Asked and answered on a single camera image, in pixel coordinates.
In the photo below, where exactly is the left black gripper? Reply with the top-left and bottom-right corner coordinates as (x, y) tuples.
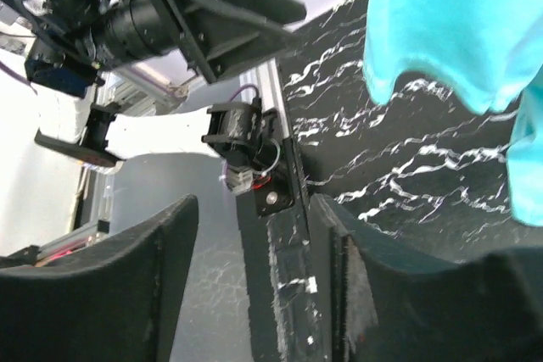
(153, 0), (306, 82)

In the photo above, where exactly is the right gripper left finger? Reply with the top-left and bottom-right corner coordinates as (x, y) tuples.
(1, 195), (199, 361)

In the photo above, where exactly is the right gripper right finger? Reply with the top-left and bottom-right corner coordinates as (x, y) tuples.
(309, 196), (542, 361)

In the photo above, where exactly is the teal t shirt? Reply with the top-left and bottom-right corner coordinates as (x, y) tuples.
(363, 0), (542, 227)

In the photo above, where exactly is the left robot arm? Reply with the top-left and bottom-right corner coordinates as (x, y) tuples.
(2, 0), (306, 98)

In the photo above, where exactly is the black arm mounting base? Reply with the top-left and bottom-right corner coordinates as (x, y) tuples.
(202, 99), (330, 361)

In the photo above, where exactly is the aluminium rail frame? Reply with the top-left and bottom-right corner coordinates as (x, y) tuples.
(37, 56), (294, 261)

